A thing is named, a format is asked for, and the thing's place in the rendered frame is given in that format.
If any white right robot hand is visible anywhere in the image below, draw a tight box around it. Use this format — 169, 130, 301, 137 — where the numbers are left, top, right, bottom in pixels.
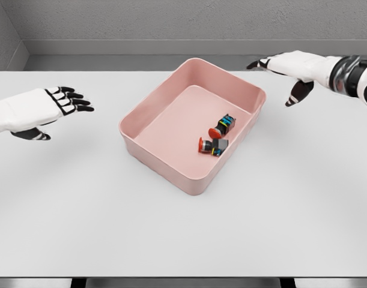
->
246, 50, 326, 108

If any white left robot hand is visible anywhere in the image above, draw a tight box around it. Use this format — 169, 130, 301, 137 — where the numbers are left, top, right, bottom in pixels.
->
6, 86, 95, 142

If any pink plastic basket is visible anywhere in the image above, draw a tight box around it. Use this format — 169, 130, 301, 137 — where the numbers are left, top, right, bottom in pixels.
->
118, 57, 267, 197

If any red button industrial switch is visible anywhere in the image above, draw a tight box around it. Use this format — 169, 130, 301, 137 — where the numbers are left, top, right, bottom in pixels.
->
208, 113, 237, 139
198, 136, 229, 157

